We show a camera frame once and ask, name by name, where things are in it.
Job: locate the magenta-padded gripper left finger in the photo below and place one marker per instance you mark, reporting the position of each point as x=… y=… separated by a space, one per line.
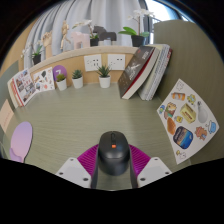
x=73 y=171

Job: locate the window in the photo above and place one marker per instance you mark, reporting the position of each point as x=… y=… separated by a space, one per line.
x=163 y=10

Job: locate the brown book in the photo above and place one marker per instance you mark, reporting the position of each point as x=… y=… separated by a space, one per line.
x=12 y=93

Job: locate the wooden mannequin figure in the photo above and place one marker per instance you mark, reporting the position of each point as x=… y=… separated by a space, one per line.
x=65 y=35

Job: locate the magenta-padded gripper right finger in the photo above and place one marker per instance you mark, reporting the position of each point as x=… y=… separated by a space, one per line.
x=154 y=170

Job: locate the white picture collage card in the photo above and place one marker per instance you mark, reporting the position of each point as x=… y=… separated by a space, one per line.
x=44 y=80

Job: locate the white wall socket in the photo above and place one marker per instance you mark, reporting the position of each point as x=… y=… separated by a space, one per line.
x=92 y=62
x=116 y=61

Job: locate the black computer mouse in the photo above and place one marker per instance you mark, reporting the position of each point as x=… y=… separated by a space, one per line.
x=113 y=156

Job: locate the black book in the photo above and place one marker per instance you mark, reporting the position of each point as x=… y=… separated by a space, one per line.
x=136 y=71

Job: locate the grey curtain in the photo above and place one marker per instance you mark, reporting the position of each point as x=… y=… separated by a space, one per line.
x=110 y=13

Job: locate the purple round number sign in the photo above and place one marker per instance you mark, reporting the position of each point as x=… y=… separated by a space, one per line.
x=60 y=70

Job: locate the purple mouse pad with wrist rest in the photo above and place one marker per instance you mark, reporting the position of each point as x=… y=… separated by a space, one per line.
x=21 y=140

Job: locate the pink horse figure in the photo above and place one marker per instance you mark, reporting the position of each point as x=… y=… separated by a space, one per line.
x=81 y=40

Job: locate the red and white magazine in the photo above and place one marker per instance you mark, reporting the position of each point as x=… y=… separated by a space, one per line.
x=25 y=86

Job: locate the light wooden desk ledge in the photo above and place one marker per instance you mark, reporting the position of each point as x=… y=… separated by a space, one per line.
x=73 y=53

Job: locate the colourful sticker sheet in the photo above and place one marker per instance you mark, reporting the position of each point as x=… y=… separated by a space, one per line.
x=188 y=120

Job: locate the grey-green desk partition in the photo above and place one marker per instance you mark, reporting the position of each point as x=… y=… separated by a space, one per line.
x=193 y=56
x=6 y=80

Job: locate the black horse figure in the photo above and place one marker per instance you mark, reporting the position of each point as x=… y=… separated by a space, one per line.
x=107 y=36

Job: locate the small plant in white pot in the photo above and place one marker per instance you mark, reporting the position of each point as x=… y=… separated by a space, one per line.
x=61 y=85
x=104 y=81
x=77 y=82

